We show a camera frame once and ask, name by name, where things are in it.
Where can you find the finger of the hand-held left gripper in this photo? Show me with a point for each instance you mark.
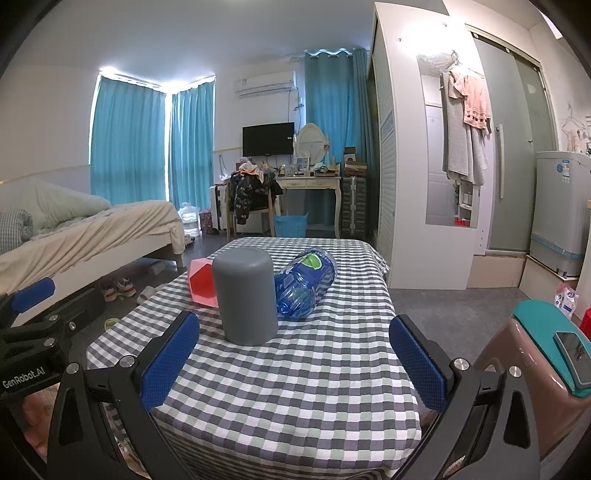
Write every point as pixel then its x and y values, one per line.
pixel 81 308
pixel 33 295

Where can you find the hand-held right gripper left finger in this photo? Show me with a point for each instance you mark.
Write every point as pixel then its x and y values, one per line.
pixel 168 360

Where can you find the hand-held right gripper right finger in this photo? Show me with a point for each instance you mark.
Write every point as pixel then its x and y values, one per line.
pixel 418 362

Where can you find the grey cup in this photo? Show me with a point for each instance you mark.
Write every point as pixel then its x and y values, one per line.
pixel 244 295

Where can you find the pink hexagonal cup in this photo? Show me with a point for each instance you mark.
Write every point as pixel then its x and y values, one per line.
pixel 201 282

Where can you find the green slipper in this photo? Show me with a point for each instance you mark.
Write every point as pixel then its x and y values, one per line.
pixel 112 324

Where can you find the pair of sneakers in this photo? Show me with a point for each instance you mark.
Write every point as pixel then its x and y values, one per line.
pixel 119 288

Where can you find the white slipper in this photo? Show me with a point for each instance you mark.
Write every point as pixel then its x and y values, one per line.
pixel 148 294

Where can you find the checkered pillow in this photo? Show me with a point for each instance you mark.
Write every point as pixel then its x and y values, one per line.
pixel 14 228

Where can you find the white bed with beige sheet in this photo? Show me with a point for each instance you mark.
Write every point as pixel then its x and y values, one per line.
pixel 115 230

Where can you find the pale green quilt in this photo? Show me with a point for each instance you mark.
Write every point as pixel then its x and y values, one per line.
pixel 60 201

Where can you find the brown bin teal lid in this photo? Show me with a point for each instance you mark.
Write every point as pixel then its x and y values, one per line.
pixel 521 360

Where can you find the grey checkered tablecloth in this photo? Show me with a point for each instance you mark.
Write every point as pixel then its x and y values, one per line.
pixel 286 392

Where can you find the blue plastic bottle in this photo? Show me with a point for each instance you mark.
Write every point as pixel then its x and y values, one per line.
pixel 302 290

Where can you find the clear water jug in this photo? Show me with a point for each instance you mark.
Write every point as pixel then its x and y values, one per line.
pixel 190 221

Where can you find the pink gift bag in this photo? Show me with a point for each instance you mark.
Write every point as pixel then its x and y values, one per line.
pixel 206 222

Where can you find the black smartphone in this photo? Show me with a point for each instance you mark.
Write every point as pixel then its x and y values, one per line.
pixel 572 357

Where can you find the white suitcase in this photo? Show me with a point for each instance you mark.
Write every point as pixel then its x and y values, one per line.
pixel 218 207

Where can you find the white printed plastic bag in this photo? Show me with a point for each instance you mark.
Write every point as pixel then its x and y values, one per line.
pixel 565 300

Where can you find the dark grey suitcase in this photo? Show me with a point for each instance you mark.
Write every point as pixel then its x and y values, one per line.
pixel 353 207

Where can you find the wooden chair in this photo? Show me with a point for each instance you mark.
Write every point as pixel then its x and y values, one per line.
pixel 261 217

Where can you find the red plastic stool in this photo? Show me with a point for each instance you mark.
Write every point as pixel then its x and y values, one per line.
pixel 586 323

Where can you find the blue laundry basket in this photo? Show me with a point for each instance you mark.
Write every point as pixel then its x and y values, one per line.
pixel 291 226

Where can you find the dark patterned jacket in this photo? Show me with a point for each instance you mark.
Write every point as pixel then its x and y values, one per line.
pixel 242 194

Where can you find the cardboard boxes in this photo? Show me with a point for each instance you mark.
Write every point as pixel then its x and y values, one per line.
pixel 355 166

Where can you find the orange and white clothes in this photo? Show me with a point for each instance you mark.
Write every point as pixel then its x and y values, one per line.
pixel 251 168

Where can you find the white dressing table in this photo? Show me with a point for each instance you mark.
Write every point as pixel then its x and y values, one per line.
pixel 311 182

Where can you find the white washing machine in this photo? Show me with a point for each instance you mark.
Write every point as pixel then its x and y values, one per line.
pixel 558 207

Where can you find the grey hanging towel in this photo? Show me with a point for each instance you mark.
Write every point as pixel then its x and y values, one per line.
pixel 455 147

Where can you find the black television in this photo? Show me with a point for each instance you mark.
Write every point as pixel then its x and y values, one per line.
pixel 268 138

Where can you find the white oval mirror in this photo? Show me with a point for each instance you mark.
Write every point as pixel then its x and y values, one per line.
pixel 310 143

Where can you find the frosted glass sliding door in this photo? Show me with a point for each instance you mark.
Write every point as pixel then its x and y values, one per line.
pixel 517 138

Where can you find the pink hanging towel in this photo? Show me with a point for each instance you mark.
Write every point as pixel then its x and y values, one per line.
pixel 475 101

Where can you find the white air conditioner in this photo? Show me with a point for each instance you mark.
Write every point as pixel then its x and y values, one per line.
pixel 265 83

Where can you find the white picture frame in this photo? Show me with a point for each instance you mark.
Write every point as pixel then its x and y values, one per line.
pixel 302 164

